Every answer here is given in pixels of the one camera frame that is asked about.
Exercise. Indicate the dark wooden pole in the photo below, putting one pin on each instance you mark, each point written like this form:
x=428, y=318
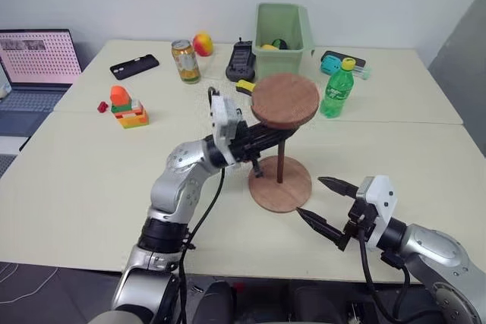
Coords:
x=281, y=161

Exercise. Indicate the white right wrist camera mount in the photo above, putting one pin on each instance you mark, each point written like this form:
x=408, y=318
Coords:
x=381, y=202

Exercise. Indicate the open laptop computer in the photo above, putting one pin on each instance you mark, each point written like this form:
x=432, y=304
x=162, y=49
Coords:
x=34, y=73

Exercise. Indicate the teal black device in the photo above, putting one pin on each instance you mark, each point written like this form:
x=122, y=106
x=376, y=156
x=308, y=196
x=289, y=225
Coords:
x=355, y=57

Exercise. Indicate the yellow fruit toy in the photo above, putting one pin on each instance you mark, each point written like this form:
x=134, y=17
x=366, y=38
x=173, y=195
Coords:
x=269, y=47

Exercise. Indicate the light green plastic bin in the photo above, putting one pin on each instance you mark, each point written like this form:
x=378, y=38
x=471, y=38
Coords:
x=279, y=60

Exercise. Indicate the thin round wooden base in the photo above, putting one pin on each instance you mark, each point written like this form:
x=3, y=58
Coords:
x=279, y=195

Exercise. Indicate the colourful toy block stack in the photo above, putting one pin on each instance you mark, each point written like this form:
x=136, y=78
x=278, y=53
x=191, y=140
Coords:
x=129, y=109

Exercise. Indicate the yellow and black tool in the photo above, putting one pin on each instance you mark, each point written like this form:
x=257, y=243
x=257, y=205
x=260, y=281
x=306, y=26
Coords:
x=245, y=85

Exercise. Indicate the thick round wooden disc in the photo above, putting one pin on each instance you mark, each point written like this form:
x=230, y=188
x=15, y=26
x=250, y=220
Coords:
x=284, y=98

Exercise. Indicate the black handheld device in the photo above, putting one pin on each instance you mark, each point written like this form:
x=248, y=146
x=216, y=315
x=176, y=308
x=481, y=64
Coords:
x=240, y=60

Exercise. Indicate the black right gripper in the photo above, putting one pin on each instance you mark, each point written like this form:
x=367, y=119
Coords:
x=357, y=221

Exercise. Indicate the clear plastic case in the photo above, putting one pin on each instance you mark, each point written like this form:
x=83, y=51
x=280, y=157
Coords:
x=363, y=71

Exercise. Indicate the teal toy gadget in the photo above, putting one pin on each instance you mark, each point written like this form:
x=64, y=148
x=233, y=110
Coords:
x=329, y=64

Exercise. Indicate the small red toy block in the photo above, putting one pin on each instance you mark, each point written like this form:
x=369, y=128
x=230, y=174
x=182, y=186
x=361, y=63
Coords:
x=102, y=107

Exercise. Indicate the red and yellow apple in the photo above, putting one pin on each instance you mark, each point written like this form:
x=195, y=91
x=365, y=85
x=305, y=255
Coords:
x=202, y=43

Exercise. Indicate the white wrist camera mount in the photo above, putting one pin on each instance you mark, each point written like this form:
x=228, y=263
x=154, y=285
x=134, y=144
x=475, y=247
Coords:
x=224, y=119
x=381, y=202

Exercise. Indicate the grey mat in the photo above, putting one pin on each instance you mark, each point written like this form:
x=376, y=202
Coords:
x=5, y=161

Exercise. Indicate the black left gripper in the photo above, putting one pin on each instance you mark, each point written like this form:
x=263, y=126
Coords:
x=241, y=149

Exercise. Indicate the dark green round toy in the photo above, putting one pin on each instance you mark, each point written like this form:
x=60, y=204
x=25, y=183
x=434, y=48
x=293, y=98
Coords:
x=280, y=43

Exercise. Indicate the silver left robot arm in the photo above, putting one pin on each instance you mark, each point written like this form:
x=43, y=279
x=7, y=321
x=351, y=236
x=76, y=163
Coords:
x=172, y=183

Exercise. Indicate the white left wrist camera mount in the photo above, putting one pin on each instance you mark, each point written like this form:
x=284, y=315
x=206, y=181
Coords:
x=224, y=119

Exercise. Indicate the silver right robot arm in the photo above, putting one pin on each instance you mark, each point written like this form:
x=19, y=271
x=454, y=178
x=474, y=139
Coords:
x=436, y=252

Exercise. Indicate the black smartphone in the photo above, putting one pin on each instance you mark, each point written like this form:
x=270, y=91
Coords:
x=134, y=66

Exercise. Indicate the green bottle with yellow cap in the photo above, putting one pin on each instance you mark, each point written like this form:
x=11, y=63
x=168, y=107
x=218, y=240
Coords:
x=336, y=92

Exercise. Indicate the gold drink can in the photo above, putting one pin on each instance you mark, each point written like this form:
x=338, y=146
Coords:
x=186, y=64

